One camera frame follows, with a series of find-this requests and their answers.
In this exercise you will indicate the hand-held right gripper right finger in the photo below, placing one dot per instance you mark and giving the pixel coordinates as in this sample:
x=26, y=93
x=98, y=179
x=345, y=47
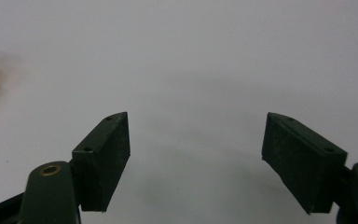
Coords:
x=301, y=161

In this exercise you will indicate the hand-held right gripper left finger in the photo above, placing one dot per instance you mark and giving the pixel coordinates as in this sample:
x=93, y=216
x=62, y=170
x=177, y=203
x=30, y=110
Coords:
x=101, y=165

